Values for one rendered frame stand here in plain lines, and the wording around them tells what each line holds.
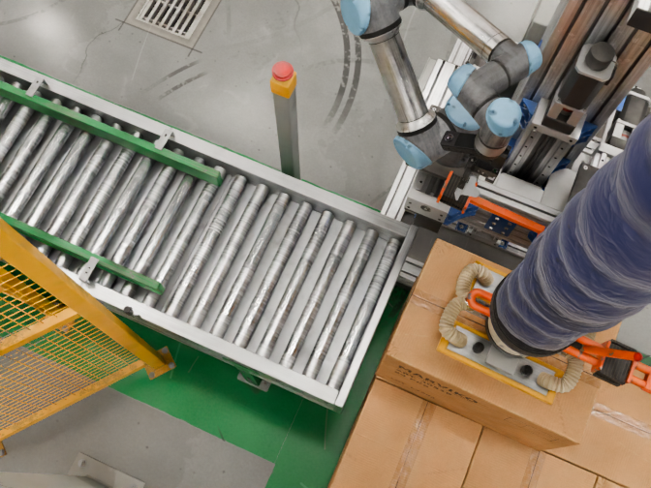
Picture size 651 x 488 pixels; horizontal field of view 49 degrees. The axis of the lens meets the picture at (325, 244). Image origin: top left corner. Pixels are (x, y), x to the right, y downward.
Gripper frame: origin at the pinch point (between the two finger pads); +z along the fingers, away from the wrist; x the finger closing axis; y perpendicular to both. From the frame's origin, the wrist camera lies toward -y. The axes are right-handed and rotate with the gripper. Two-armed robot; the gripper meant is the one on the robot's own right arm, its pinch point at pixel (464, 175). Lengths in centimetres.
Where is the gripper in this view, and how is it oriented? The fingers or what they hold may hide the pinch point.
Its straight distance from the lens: 191.7
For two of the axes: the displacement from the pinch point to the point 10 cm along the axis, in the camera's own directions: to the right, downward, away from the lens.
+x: 4.4, -8.5, 3.0
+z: -0.1, 3.3, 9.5
